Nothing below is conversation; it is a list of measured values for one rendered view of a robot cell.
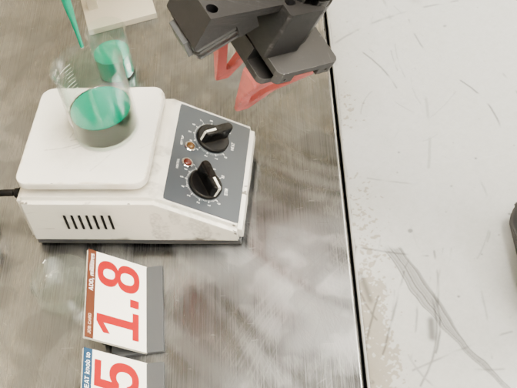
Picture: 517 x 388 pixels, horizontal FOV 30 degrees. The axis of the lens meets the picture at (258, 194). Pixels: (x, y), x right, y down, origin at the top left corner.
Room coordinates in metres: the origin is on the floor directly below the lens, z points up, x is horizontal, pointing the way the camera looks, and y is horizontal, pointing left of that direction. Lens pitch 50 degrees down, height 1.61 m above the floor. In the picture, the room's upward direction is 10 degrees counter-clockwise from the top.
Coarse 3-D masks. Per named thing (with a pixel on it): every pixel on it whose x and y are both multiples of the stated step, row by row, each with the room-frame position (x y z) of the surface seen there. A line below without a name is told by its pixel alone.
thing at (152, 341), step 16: (112, 256) 0.53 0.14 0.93; (144, 272) 0.52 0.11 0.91; (160, 272) 0.52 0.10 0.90; (144, 288) 0.50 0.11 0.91; (160, 288) 0.50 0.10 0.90; (144, 304) 0.49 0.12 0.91; (160, 304) 0.48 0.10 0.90; (144, 320) 0.47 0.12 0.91; (160, 320) 0.47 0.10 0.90; (96, 336) 0.44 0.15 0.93; (144, 336) 0.45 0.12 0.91; (160, 336) 0.45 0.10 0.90; (112, 352) 0.44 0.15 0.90; (128, 352) 0.44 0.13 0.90; (144, 352) 0.44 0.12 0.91; (160, 352) 0.44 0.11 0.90
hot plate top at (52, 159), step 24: (48, 96) 0.68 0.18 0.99; (144, 96) 0.66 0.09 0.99; (48, 120) 0.65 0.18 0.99; (144, 120) 0.63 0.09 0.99; (48, 144) 0.62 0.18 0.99; (72, 144) 0.61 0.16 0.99; (144, 144) 0.60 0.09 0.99; (24, 168) 0.60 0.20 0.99; (48, 168) 0.59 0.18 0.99; (72, 168) 0.59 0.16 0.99; (96, 168) 0.58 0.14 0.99; (120, 168) 0.58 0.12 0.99; (144, 168) 0.57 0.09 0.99
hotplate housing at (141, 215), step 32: (160, 128) 0.63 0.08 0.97; (160, 160) 0.60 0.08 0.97; (32, 192) 0.58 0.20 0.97; (64, 192) 0.57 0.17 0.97; (96, 192) 0.57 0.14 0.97; (128, 192) 0.56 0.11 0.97; (160, 192) 0.56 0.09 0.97; (32, 224) 0.57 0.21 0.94; (64, 224) 0.57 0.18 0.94; (96, 224) 0.56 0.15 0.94; (128, 224) 0.55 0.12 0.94; (160, 224) 0.55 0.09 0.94; (192, 224) 0.54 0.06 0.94; (224, 224) 0.54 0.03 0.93
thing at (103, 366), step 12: (96, 360) 0.42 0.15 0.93; (108, 360) 0.42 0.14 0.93; (120, 360) 0.42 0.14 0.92; (96, 372) 0.41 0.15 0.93; (108, 372) 0.41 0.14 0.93; (120, 372) 0.41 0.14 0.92; (132, 372) 0.42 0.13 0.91; (96, 384) 0.40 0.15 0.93; (108, 384) 0.40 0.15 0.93; (120, 384) 0.40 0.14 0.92; (132, 384) 0.40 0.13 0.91
